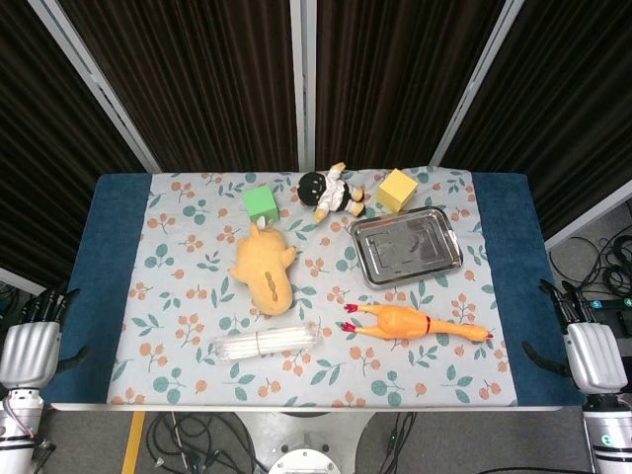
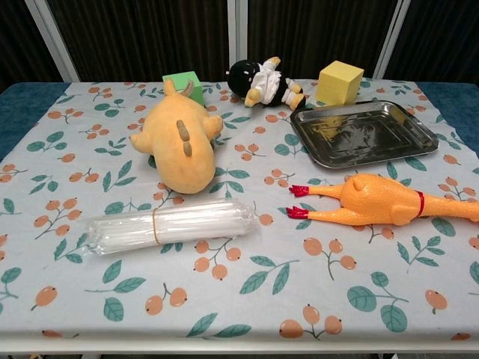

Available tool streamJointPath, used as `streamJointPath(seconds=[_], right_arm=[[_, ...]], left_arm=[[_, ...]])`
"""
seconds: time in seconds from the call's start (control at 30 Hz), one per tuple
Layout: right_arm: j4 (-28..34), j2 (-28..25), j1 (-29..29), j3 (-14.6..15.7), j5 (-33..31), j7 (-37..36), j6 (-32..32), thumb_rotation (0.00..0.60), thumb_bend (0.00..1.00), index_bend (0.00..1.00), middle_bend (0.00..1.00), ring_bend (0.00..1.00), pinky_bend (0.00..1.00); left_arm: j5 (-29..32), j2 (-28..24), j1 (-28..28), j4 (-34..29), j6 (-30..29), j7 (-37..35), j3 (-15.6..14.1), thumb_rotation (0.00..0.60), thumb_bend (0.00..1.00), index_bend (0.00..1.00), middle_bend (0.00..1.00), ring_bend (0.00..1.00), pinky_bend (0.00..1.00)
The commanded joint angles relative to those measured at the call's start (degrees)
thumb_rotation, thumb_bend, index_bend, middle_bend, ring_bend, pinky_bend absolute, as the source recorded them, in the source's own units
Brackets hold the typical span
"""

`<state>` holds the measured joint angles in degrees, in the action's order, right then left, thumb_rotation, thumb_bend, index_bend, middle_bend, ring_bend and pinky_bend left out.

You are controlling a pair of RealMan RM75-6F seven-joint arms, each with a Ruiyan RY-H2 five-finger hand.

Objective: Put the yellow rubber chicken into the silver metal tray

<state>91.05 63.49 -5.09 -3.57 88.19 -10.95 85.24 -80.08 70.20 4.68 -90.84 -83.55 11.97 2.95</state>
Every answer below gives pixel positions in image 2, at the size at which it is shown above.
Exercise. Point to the orange rubber chicken toy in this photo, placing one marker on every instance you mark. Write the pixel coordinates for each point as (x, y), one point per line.
(374, 202)

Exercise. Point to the yellow plush animal toy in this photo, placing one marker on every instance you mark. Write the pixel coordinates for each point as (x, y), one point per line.
(179, 161)

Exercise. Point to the stainless steel tray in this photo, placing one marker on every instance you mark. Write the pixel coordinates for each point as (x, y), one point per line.
(359, 138)

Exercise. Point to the pack of white straws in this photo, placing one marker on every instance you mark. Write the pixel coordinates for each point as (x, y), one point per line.
(194, 224)

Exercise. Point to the tan rubber band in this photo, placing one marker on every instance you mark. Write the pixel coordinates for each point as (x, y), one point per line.
(156, 228)

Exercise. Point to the black-haired plush doll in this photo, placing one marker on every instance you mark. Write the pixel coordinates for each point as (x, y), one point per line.
(243, 76)

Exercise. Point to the green foam cube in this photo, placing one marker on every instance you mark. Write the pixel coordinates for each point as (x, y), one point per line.
(187, 80)

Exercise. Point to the fruit print tablecloth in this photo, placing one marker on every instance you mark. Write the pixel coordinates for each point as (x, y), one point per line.
(262, 299)

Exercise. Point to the yellow foam cube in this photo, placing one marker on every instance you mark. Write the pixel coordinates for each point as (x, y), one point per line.
(337, 86)

